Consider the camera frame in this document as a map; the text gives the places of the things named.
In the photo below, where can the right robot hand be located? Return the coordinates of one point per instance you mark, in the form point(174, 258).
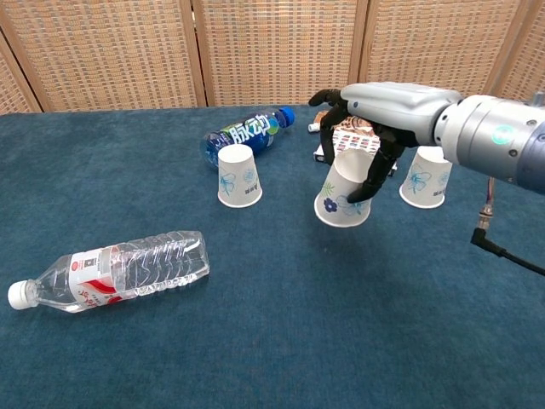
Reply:
point(396, 106)

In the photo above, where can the white paper cup dark flower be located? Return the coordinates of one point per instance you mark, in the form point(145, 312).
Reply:
point(336, 187)

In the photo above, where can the white paper cup blue flower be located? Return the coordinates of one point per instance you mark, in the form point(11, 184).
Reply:
point(421, 183)
point(238, 179)

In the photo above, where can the orange spout pouch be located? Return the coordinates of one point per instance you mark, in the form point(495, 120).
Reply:
point(357, 125)

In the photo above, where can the white patterned card box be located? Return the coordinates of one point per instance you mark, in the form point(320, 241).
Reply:
point(353, 141)

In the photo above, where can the bamboo screen panel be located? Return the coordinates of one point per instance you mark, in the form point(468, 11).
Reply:
point(277, 51)
point(13, 81)
point(438, 38)
point(528, 51)
point(110, 51)

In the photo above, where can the blue drink bottle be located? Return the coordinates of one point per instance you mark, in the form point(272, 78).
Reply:
point(251, 134)

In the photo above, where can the clear water bottle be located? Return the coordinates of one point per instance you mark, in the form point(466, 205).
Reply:
point(127, 268)

